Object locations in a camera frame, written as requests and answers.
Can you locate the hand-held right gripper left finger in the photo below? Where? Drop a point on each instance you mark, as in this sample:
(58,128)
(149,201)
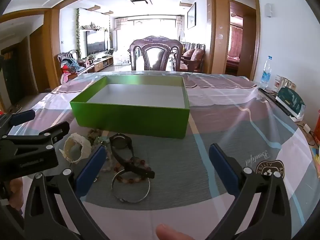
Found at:
(91,170)

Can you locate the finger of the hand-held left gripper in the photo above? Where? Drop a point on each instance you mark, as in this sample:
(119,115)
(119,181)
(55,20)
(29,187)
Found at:
(23,117)
(53,131)

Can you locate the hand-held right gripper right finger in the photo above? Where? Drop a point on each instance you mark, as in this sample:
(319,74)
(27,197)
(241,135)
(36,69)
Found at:
(223,170)

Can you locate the white wristwatch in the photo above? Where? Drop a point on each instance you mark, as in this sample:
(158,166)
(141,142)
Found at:
(67,145)

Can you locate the black wristwatch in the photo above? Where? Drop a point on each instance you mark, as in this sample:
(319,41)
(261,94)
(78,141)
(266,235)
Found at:
(120,142)

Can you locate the silver bangle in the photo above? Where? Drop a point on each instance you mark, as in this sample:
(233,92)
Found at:
(121,200)

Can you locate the green cardboard box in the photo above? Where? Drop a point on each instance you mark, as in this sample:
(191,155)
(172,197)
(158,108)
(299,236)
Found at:
(130,120)

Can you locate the person's left hand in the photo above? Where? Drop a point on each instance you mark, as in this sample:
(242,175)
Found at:
(15,192)

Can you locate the person's right hand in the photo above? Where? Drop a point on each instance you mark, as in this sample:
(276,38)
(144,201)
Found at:
(172,233)

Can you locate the pile of clothes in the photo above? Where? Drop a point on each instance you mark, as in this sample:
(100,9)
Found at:
(70,64)

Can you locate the dark wooden armchair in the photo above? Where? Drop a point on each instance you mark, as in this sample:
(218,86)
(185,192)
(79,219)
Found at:
(72,53)

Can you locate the wooden television cabinet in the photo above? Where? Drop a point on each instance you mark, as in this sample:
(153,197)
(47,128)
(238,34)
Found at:
(100,63)

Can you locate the white power adapter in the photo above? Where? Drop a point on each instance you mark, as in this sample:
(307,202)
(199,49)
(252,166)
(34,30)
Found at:
(307,128)

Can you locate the dark green gift bag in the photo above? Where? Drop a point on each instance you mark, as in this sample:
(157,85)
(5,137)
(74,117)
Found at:
(290,100)

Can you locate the flat screen television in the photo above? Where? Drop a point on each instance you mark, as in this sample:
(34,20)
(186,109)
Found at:
(96,42)

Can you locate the orange container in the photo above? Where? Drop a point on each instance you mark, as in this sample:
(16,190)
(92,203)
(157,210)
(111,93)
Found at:
(317,130)

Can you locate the green hanging vine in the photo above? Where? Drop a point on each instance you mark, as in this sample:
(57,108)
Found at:
(78,30)

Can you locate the clear plastic water bottle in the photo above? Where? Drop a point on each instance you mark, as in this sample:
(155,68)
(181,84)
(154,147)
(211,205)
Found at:
(265,76)

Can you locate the small white carton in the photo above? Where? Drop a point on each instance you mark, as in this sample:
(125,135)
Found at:
(282,82)

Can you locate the carved dark wooden chair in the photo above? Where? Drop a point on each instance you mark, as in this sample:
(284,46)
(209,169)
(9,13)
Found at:
(136,52)

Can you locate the wooden sofa with cushions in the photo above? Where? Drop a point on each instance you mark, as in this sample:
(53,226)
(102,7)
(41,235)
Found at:
(192,55)

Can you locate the rectangular ceiling light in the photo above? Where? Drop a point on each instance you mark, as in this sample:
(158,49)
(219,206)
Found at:
(139,0)

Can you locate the framed wall picture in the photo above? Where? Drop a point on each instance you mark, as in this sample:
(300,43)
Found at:
(191,16)

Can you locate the white wall box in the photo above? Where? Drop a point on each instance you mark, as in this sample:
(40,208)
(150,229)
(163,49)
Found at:
(268,10)

